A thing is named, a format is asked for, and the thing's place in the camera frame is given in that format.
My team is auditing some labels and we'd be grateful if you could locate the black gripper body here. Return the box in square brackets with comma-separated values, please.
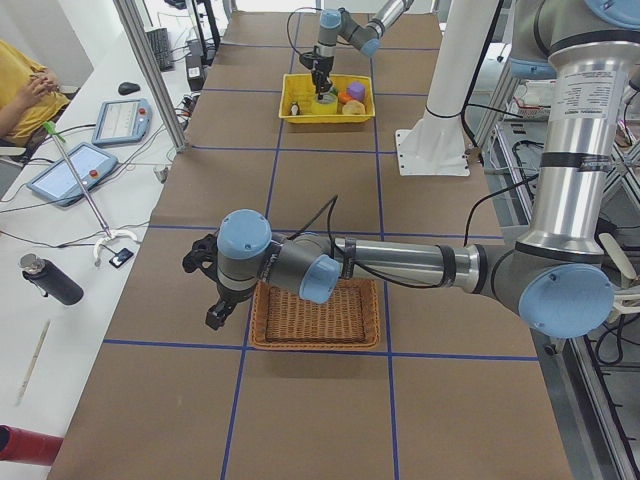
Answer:
[298, 45, 334, 83]
[182, 234, 256, 313]

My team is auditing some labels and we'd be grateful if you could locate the yellow woven basket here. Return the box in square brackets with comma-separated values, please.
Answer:
[279, 73, 375, 124]

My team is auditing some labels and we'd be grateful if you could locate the brown wicker basket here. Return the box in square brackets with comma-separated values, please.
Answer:
[250, 279, 380, 351]

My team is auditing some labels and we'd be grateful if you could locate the purple foam block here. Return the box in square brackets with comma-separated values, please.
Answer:
[347, 81, 366, 102]

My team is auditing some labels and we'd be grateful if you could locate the toy croissant bread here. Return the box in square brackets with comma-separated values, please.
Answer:
[341, 100, 366, 116]

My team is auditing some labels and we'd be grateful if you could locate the teach pendant tablet near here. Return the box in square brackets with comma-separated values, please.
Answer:
[27, 143, 118, 207]

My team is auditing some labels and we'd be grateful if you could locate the teach pendant tablet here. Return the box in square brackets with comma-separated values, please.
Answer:
[27, 143, 118, 207]
[92, 99, 152, 147]

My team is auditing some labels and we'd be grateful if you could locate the teach pendant tablet far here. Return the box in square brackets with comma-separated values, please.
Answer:
[92, 99, 152, 147]

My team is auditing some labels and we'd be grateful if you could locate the black water bottle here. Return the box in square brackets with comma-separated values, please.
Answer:
[19, 253, 84, 306]

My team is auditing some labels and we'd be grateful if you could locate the black keyboard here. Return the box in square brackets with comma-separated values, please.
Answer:
[146, 27, 173, 72]

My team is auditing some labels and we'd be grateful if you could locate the wooden stick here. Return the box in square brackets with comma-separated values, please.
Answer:
[14, 319, 51, 407]

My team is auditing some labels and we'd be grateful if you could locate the black computer mouse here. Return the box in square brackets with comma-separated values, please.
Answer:
[118, 82, 141, 96]

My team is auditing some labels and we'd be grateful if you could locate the reach grabber stick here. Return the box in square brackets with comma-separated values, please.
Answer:
[43, 121, 140, 267]

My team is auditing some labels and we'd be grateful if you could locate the person in yellow shirt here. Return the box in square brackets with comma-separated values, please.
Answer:
[1, 41, 70, 148]

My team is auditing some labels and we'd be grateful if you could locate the red cylinder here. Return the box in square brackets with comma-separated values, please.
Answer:
[1, 425, 63, 466]

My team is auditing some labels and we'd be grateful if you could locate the white chair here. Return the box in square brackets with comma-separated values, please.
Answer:
[598, 233, 639, 324]

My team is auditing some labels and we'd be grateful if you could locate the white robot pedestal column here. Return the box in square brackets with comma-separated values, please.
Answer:
[396, 0, 500, 177]

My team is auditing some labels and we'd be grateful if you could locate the aluminium frame post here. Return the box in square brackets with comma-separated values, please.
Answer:
[113, 0, 187, 153]

